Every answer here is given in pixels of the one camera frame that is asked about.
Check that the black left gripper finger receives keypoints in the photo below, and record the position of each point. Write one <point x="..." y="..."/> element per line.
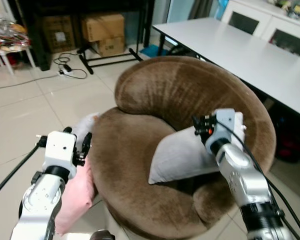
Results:
<point x="67" y="130"/>
<point x="86" y="142"/>

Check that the grey square pillow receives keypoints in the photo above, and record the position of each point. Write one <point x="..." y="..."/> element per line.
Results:
<point x="182" y="155"/>

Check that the white fluffy pillow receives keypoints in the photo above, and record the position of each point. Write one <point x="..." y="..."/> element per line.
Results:
<point x="84" y="127"/>

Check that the pink pillow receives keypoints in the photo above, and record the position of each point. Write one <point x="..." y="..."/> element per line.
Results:
<point x="77" y="197"/>

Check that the brown round plush sofa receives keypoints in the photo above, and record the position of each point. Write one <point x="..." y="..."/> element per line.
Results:
<point x="135" y="165"/>

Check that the red item under table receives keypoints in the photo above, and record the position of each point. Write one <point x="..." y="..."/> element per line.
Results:
<point x="292" y="147"/>

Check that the dark robot foot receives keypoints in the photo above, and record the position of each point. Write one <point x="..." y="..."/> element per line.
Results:
<point x="102" y="235"/>

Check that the long white table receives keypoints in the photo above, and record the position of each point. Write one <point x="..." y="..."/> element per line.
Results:
<point x="250" y="55"/>

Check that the small brown cardboard box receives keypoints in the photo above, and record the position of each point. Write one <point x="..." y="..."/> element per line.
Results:
<point x="110" y="47"/>

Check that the blue flat item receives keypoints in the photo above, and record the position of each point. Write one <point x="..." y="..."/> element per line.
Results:
<point x="152" y="50"/>

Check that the dark cardboard box with label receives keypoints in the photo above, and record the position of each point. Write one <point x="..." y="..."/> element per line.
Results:
<point x="59" y="32"/>

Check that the white stool with patterned heap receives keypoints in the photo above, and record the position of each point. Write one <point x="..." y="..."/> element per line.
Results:
<point x="9" y="37"/>

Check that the large brown cardboard box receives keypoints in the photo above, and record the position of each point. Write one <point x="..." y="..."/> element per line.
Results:
<point x="103" y="26"/>

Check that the white cabinet with glass doors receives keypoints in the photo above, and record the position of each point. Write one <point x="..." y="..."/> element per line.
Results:
<point x="270" y="20"/>

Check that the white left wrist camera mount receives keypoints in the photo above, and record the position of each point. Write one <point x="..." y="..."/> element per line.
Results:
<point x="59" y="149"/>

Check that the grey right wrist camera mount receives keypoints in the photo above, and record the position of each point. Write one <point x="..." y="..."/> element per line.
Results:
<point x="224" y="122"/>

